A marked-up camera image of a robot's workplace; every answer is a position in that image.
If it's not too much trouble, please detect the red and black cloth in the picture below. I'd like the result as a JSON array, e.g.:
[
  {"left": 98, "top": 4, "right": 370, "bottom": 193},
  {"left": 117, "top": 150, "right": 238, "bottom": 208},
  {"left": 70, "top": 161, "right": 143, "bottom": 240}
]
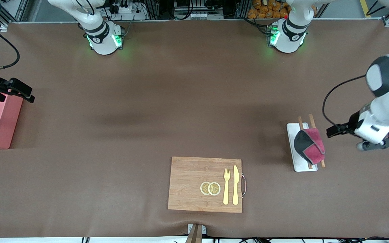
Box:
[{"left": 294, "top": 128, "right": 326, "bottom": 165}]

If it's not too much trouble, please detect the wooden rack rod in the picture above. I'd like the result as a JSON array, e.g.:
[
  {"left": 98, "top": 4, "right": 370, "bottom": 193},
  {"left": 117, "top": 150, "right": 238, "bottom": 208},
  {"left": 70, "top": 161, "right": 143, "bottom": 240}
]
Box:
[
  {"left": 309, "top": 114, "right": 326, "bottom": 168},
  {"left": 298, "top": 116, "right": 313, "bottom": 170}
]

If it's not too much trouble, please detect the white rack tray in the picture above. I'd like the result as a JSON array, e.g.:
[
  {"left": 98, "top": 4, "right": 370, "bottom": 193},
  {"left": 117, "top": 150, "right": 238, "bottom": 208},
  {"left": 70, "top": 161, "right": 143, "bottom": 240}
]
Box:
[{"left": 286, "top": 123, "right": 318, "bottom": 172}]

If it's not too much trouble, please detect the yellow plastic knife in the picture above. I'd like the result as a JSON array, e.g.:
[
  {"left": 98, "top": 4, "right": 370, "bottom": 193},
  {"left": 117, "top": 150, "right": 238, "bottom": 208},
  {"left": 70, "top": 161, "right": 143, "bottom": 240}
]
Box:
[{"left": 232, "top": 165, "right": 240, "bottom": 206}]

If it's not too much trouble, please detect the yellow plastic fork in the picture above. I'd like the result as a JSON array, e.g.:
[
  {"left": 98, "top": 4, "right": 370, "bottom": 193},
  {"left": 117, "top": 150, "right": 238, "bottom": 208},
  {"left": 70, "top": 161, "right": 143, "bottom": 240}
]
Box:
[{"left": 223, "top": 168, "right": 231, "bottom": 206}]

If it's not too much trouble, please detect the white power strip with plugs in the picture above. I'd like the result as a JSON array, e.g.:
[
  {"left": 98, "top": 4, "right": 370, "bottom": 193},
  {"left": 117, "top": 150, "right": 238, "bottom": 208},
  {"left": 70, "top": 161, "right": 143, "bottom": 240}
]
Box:
[{"left": 108, "top": 0, "right": 149, "bottom": 21}]

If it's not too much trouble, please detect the pile of orange packets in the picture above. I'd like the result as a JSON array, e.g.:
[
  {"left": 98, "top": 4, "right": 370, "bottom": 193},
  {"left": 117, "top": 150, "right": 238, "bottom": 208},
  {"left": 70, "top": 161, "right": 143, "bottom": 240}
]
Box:
[{"left": 247, "top": 0, "right": 291, "bottom": 19}]

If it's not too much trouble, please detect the wooden cutting board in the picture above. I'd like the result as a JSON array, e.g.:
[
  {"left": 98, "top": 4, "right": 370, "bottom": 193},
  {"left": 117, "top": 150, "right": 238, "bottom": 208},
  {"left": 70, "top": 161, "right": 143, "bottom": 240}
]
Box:
[{"left": 168, "top": 156, "right": 247, "bottom": 214}]

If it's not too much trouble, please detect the brown table cover mat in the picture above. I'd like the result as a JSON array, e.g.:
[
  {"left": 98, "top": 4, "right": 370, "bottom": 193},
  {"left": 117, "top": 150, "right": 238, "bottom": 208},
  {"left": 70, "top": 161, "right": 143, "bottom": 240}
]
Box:
[{"left": 0, "top": 20, "right": 389, "bottom": 239}]

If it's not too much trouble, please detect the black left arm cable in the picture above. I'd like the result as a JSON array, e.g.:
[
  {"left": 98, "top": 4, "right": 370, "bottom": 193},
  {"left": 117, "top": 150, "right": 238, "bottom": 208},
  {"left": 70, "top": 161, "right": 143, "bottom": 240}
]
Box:
[{"left": 322, "top": 75, "right": 368, "bottom": 128}]

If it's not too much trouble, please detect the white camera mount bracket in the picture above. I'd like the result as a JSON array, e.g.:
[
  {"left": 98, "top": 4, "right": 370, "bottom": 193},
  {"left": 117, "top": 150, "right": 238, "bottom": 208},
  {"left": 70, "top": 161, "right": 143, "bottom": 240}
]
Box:
[{"left": 185, "top": 223, "right": 207, "bottom": 243}]

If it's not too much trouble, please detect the aluminium table frame rail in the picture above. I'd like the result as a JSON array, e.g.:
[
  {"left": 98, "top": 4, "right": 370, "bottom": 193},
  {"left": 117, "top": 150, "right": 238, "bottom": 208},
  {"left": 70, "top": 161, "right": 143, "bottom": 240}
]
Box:
[{"left": 0, "top": 18, "right": 389, "bottom": 54}]

